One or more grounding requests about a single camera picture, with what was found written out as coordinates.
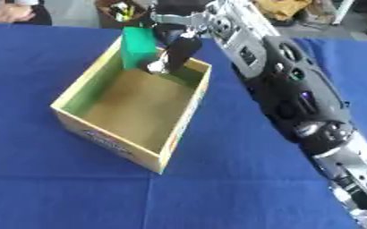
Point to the person's hand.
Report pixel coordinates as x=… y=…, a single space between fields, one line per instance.
x=10 y=13

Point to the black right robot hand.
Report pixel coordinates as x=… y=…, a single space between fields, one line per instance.
x=184 y=50

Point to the green rectangular block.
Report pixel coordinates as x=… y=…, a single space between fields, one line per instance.
x=138 y=47

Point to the silver and black right robot arm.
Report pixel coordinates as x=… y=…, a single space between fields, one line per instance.
x=296 y=89

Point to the open tan cardboard box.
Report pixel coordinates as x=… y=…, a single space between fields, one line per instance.
x=139 y=104

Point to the brown box with small items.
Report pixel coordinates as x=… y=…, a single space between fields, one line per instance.
x=120 y=13

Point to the person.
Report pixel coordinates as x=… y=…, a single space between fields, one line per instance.
x=14 y=12

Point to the yellow bag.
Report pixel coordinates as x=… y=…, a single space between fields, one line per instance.
x=281 y=8

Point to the white furniture leg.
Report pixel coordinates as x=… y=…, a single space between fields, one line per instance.
x=343 y=12

